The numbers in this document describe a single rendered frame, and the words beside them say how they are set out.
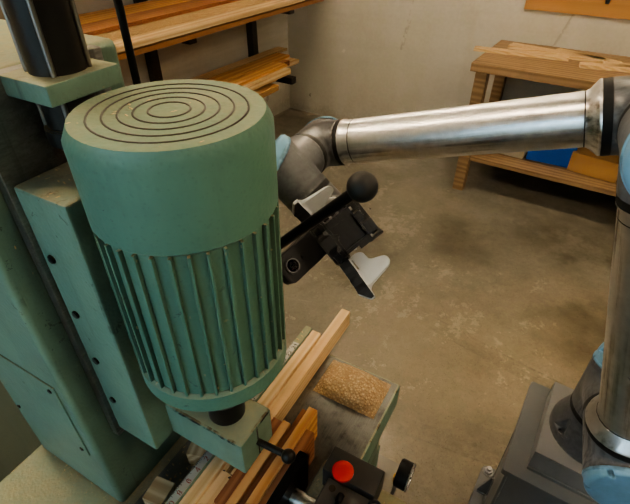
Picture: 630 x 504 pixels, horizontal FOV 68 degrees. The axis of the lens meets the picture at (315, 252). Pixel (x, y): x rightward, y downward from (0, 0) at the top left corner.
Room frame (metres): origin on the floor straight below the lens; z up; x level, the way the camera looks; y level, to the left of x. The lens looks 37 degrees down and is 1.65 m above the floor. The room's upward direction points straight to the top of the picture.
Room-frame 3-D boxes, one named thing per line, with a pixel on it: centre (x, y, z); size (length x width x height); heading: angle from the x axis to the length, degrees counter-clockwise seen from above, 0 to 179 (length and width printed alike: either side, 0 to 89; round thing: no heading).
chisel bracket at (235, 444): (0.40, 0.14, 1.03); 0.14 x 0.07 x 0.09; 60
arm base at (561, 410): (0.63, -0.66, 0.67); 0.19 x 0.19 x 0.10
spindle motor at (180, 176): (0.39, 0.12, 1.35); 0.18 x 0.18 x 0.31
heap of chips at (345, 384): (0.56, -0.07, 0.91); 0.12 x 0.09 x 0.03; 60
